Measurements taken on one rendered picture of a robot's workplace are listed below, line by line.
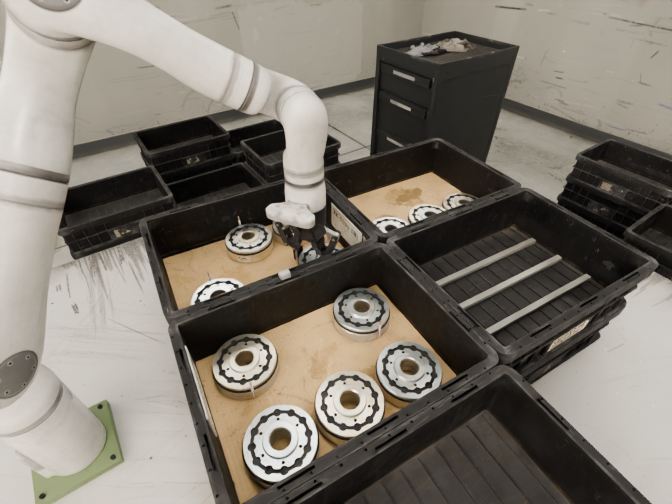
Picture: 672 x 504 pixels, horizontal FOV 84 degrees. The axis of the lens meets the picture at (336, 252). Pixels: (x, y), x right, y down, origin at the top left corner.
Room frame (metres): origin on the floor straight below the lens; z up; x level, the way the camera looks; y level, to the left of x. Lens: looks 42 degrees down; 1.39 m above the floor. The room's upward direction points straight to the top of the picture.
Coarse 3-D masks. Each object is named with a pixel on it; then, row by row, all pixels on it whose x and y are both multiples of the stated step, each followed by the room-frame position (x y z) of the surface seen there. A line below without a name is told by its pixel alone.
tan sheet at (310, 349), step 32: (320, 320) 0.44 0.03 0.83; (288, 352) 0.37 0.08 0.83; (320, 352) 0.37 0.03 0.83; (352, 352) 0.37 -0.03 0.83; (288, 384) 0.31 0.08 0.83; (320, 384) 0.31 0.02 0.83; (224, 416) 0.26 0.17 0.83; (384, 416) 0.26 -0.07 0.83; (224, 448) 0.21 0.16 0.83; (320, 448) 0.21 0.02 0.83
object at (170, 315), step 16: (240, 192) 0.72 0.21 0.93; (256, 192) 0.73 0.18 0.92; (192, 208) 0.66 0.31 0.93; (144, 224) 0.60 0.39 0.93; (144, 240) 0.55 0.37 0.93; (368, 240) 0.55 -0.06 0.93; (336, 256) 0.50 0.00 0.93; (160, 272) 0.46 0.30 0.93; (160, 288) 0.42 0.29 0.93; (240, 288) 0.42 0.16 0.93; (208, 304) 0.39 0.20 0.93
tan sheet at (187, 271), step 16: (224, 240) 0.67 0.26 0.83; (176, 256) 0.61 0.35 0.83; (192, 256) 0.61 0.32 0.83; (208, 256) 0.61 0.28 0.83; (224, 256) 0.61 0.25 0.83; (272, 256) 0.61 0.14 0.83; (288, 256) 0.61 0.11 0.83; (176, 272) 0.56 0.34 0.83; (192, 272) 0.56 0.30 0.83; (224, 272) 0.56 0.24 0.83; (240, 272) 0.56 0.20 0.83; (256, 272) 0.56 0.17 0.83; (272, 272) 0.56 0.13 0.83; (176, 288) 0.52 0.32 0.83; (192, 288) 0.52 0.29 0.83
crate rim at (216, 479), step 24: (336, 264) 0.48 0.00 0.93; (264, 288) 0.42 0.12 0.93; (192, 312) 0.37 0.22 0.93; (216, 312) 0.38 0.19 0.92; (480, 336) 0.33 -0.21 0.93; (192, 384) 0.25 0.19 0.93; (456, 384) 0.25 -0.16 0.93; (192, 408) 0.22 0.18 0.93; (408, 408) 0.22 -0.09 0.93; (384, 432) 0.19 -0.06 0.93; (216, 456) 0.16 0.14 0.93; (336, 456) 0.16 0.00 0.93; (216, 480) 0.14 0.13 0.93; (288, 480) 0.14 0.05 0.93
